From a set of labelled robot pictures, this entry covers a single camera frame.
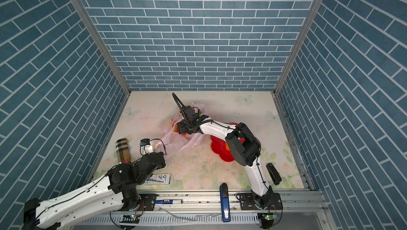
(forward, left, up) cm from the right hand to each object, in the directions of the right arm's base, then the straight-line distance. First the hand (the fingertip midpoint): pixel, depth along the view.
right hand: (182, 127), depth 93 cm
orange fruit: (-9, -27, -2) cm, 29 cm away
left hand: (-19, +2, +4) cm, 20 cm away
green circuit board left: (-45, +16, -10) cm, 49 cm away
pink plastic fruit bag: (-12, +1, +3) cm, 12 cm away
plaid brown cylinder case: (-15, +31, -4) cm, 35 cm away
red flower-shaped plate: (-7, -22, -6) cm, 24 cm away
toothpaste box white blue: (-28, +7, -6) cm, 29 cm away
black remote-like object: (-21, -51, -4) cm, 56 cm away
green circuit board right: (-39, -48, -8) cm, 62 cm away
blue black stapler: (-30, -26, -5) cm, 40 cm away
